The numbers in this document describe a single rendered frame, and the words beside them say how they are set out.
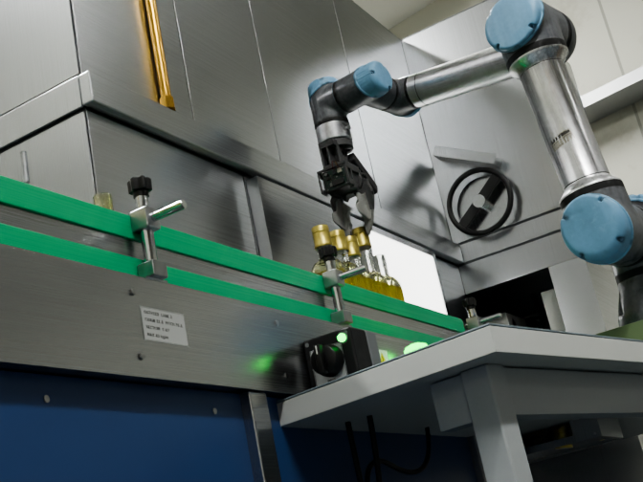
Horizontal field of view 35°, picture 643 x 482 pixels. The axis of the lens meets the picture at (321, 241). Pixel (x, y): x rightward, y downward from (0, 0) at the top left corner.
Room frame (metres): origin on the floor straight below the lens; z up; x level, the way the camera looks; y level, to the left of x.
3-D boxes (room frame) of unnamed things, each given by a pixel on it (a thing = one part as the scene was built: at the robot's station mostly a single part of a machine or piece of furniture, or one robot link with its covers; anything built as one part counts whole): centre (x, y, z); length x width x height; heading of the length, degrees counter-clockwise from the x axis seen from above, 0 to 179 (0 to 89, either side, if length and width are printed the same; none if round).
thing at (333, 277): (1.52, -0.03, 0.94); 0.07 x 0.04 x 0.13; 63
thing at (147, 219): (1.11, 0.18, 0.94); 0.07 x 0.04 x 0.13; 63
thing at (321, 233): (1.86, 0.00, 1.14); 0.04 x 0.04 x 0.04
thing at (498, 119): (3.18, -0.72, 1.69); 0.70 x 0.37 x 0.89; 153
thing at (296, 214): (2.32, -0.09, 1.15); 0.90 x 0.03 x 0.34; 153
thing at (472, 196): (2.87, -0.50, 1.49); 0.21 x 0.05 x 0.21; 63
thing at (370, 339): (1.41, 0.00, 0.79); 0.08 x 0.08 x 0.08; 63
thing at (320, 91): (2.00, -0.08, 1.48); 0.09 x 0.08 x 0.11; 53
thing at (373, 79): (1.95, -0.16, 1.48); 0.11 x 0.11 x 0.08; 53
